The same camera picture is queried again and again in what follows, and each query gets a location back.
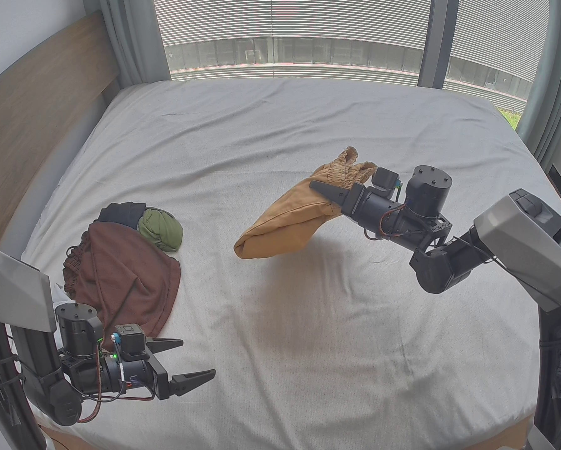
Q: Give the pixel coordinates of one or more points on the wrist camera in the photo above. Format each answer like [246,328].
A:
[386,178]
[129,342]

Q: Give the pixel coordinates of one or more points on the bed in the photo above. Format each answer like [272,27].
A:
[308,110]

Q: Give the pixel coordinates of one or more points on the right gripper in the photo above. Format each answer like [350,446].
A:
[374,213]

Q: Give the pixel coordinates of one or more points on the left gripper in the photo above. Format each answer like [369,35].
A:
[135,375]

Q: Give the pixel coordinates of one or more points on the window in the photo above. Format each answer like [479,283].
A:
[285,17]

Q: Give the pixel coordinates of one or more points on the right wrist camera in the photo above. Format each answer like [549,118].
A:
[386,178]

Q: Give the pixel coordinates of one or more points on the blue-green curtain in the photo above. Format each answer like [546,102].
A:
[126,26]
[552,87]

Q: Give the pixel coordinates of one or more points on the black garment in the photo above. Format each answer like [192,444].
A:
[116,213]

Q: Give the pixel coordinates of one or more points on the brown shorts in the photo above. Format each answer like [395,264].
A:
[130,274]

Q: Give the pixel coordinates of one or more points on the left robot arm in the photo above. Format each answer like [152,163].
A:
[13,288]

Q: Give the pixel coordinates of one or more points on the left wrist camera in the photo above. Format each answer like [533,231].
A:
[129,342]

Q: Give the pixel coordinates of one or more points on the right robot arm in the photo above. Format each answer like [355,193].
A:
[519,242]

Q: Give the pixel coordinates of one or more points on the tan shorts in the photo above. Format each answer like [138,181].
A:
[280,223]

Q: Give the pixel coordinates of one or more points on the green garment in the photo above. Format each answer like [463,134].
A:
[161,230]

